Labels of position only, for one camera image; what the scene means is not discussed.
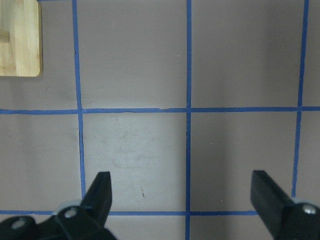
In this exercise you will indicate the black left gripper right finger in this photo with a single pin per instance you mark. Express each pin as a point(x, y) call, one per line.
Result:
point(285, 217)

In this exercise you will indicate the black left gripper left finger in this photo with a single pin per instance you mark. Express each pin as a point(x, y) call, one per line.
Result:
point(85, 221)

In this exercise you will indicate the wooden cup holder tree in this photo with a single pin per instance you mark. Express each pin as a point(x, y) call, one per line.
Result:
point(21, 38)

